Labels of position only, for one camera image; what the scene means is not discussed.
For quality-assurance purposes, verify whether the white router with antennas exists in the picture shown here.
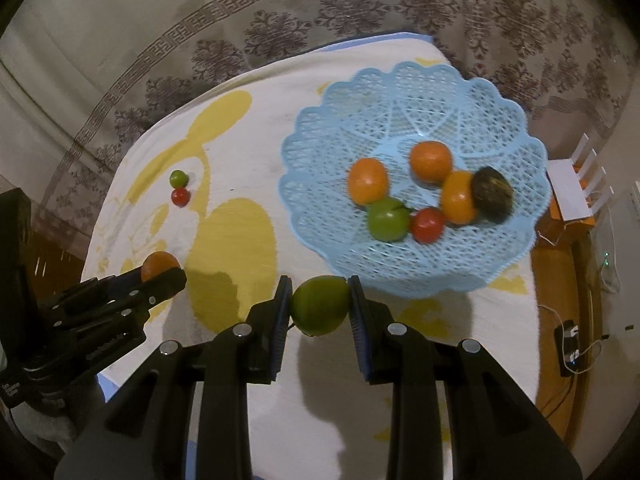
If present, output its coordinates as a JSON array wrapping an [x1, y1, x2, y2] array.
[[547, 132, 613, 223]]

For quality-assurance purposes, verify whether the black cable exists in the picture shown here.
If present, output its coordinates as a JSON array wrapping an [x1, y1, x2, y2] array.
[[537, 372, 576, 423]]

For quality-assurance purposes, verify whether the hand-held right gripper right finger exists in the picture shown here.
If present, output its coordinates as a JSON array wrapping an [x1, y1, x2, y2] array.
[[347, 275, 583, 480]]

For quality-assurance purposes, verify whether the light blue lattice plastic basket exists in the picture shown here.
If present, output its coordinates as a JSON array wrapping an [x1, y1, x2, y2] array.
[[278, 61, 552, 299]]

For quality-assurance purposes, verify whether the white cable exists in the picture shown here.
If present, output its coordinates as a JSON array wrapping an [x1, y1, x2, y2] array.
[[537, 305, 610, 377]]

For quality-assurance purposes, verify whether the dark brown round fruit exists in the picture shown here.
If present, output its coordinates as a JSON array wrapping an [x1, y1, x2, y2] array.
[[472, 166, 515, 223]]

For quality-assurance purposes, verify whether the person's left forearm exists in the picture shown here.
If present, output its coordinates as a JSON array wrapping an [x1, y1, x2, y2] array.
[[10, 400, 81, 453]]

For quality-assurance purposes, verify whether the orange mandarin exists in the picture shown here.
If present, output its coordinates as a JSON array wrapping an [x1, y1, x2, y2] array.
[[410, 141, 453, 183], [441, 170, 478, 225], [141, 251, 181, 282], [348, 157, 390, 206]]

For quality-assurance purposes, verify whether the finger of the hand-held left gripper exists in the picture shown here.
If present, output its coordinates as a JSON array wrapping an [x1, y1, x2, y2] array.
[[107, 267, 187, 321], [75, 271, 146, 306]]

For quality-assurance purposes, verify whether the grey patterned bedsheet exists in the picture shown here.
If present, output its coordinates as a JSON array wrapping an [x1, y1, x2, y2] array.
[[0, 0, 640, 281]]

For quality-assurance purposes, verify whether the white and yellow printed towel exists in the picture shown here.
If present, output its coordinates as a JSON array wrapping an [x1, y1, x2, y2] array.
[[80, 35, 541, 480]]

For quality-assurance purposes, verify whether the black power strip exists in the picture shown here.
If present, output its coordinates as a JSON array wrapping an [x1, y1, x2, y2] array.
[[554, 320, 582, 368]]

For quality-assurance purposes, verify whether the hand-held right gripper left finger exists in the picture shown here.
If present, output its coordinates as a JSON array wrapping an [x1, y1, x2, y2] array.
[[52, 275, 293, 480]]

